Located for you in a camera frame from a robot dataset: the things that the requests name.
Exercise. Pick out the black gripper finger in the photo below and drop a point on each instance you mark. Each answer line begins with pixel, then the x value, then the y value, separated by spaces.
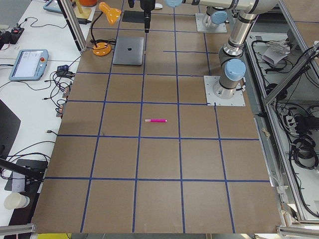
pixel 147 21

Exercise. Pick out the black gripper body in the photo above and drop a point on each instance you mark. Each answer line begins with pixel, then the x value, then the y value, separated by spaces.
pixel 146 5

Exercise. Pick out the pink marker pen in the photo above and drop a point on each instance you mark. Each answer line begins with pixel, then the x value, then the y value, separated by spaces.
pixel 156 120

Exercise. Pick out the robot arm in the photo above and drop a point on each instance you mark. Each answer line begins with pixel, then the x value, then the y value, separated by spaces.
pixel 233 69
pixel 214 16

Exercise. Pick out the black mousepad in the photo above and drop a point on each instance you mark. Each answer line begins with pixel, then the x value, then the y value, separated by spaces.
pixel 133 16

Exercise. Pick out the grey laptop notebook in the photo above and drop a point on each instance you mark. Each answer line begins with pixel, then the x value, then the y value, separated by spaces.
pixel 129 51

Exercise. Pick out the black power adapter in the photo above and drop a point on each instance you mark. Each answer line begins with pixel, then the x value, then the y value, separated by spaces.
pixel 83 21

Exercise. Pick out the wooden stand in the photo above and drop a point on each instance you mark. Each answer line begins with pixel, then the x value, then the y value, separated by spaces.
pixel 81 12

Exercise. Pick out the blue teach pendant tablet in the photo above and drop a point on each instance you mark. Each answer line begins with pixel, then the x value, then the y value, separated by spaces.
pixel 30 65

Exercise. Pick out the black monitor stand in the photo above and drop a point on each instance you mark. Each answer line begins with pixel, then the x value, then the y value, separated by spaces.
pixel 26 175

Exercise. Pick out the white paper cup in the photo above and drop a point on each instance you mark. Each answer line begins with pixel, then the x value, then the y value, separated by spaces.
pixel 16 201

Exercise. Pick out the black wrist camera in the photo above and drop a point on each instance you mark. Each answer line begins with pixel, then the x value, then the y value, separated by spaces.
pixel 131 3

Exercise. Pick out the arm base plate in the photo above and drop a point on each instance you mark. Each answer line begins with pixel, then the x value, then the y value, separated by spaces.
pixel 201 28
pixel 216 95

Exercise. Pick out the aluminium frame post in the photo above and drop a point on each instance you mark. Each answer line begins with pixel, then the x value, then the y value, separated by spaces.
pixel 72 22

